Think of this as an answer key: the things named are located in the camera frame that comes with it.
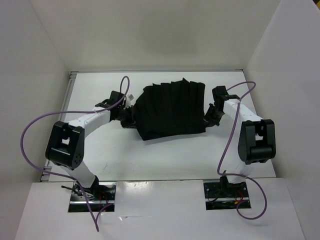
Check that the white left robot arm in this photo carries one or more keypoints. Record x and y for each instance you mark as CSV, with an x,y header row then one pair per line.
x,y
66,145

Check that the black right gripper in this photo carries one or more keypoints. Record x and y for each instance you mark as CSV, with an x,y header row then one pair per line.
x,y
209,121

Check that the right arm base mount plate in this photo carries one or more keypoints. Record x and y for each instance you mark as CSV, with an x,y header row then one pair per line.
x,y
219,198

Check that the black pleated skirt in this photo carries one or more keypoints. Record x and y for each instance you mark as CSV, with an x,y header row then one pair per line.
x,y
167,109

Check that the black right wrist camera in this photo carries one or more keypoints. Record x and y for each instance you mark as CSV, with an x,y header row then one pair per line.
x,y
220,93

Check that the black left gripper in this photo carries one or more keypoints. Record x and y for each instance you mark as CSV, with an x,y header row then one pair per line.
x,y
130,123

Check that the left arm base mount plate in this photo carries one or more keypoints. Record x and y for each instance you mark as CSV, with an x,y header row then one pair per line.
x,y
103,201

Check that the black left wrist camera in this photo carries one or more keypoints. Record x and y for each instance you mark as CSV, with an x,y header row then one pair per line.
x,y
116,99

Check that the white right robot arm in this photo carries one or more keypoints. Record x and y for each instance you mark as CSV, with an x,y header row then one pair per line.
x,y
257,138

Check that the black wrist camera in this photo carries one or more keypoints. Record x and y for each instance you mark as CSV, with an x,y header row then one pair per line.
x,y
220,93
116,99

